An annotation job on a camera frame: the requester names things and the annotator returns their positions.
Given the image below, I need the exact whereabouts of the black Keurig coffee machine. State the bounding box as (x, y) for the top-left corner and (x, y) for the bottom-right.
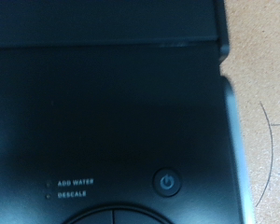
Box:
(0, 0), (257, 224)

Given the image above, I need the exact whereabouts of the silver Keurig lid handle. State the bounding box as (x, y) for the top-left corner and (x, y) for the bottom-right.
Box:
(219, 75), (257, 224)

